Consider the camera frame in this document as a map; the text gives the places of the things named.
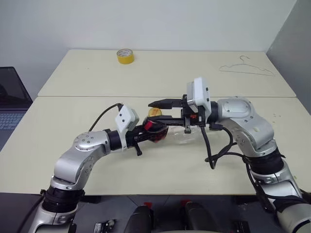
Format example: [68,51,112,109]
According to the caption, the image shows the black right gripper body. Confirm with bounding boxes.
[181,94,207,134]

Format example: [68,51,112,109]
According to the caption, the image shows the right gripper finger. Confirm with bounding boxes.
[148,98,184,109]
[151,116,187,127]

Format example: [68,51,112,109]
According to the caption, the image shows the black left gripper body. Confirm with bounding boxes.
[125,126,146,157]

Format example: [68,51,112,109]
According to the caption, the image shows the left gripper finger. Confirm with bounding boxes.
[134,134,159,145]
[142,117,156,132]

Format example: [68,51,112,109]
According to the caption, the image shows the dark drink bottle red label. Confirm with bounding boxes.
[142,107,169,144]

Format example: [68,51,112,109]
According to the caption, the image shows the yellow tape roll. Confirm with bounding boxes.
[116,48,135,65]

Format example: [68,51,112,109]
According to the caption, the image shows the dark rounded shape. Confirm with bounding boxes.
[128,205,156,233]

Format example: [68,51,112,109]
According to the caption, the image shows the dark laptop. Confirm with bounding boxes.
[0,67,34,150]

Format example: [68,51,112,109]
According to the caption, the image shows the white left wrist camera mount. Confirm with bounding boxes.
[114,104,139,152]

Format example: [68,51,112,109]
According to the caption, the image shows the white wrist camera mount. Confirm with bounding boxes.
[114,104,139,152]
[186,77,211,122]

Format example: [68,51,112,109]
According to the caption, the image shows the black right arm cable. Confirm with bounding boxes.
[200,121,248,170]

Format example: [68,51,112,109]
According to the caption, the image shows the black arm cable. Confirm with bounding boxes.
[87,103,124,133]
[200,121,248,170]

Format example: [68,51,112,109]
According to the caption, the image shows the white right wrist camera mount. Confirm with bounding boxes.
[186,77,211,122]

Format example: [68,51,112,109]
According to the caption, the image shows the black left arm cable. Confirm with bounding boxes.
[87,103,124,133]

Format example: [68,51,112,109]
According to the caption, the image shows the wire clothes hanger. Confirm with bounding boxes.
[218,55,276,77]

